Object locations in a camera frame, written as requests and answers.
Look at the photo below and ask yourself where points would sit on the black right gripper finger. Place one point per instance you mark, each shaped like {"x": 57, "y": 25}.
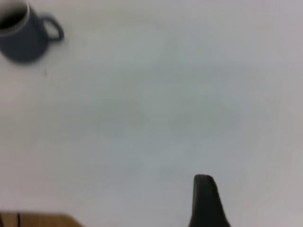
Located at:
{"x": 206, "y": 208}

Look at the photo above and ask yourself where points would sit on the dark grey ceramic mug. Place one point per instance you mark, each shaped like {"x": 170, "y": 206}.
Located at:
{"x": 21, "y": 45}

